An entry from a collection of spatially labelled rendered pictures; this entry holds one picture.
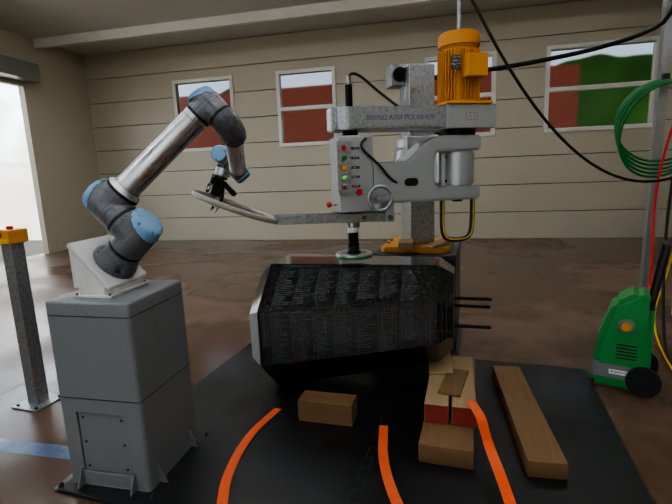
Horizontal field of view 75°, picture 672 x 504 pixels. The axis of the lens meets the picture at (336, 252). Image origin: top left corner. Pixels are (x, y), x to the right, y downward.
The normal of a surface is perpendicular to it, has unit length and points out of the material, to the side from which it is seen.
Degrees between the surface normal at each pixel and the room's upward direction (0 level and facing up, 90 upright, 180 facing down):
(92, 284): 90
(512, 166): 90
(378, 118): 90
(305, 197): 90
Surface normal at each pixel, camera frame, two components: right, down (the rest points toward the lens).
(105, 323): -0.21, 0.18
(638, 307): -0.55, 0.17
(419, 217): 0.21, 0.16
